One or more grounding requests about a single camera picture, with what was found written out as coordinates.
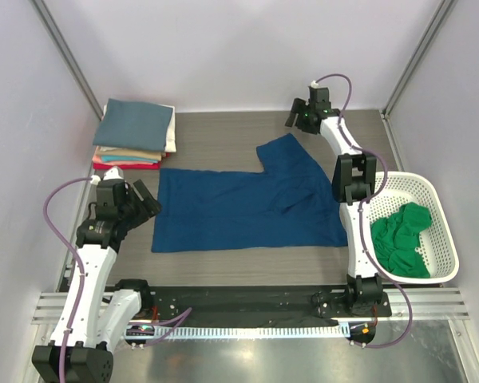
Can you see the right aluminium frame post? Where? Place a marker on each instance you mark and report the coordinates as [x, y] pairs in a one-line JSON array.
[[431, 31]]

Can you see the white slotted cable duct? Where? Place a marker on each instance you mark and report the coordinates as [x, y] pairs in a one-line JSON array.
[[148, 333]]

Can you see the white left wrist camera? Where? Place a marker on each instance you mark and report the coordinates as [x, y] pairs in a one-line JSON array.
[[113, 173]]

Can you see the teal folded t shirt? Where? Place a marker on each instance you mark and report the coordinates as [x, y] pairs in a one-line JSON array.
[[124, 159]]

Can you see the salmon pink folded t shirt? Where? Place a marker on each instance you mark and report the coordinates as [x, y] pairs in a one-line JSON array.
[[121, 163]]

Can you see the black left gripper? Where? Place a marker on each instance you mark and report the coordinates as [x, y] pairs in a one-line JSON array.
[[136, 203]]

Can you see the green t shirt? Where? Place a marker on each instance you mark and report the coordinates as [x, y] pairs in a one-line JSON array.
[[396, 239]]

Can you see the slate blue folded t shirt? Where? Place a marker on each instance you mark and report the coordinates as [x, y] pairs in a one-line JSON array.
[[133, 124]]

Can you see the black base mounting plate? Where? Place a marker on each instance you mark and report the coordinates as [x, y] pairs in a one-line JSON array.
[[258, 306]]

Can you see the white perforated laundry basket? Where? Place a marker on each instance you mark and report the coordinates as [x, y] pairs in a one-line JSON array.
[[437, 246]]

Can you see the tan folded t shirt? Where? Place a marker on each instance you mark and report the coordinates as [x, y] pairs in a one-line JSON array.
[[131, 154]]

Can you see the aluminium frame post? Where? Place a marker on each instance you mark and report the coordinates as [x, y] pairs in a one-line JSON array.
[[66, 53], [431, 31]]

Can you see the dark blue t shirt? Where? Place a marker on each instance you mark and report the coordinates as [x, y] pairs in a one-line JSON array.
[[288, 204]]

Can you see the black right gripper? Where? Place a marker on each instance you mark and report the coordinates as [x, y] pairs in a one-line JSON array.
[[301, 116]]

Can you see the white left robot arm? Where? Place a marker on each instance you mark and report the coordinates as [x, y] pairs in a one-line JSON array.
[[81, 347]]

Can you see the red folded t shirt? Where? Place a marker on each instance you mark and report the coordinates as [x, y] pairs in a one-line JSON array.
[[128, 167]]

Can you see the left aluminium frame post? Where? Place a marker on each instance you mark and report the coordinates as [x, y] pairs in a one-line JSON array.
[[66, 53]]

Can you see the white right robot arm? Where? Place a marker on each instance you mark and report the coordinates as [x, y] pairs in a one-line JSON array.
[[353, 184]]

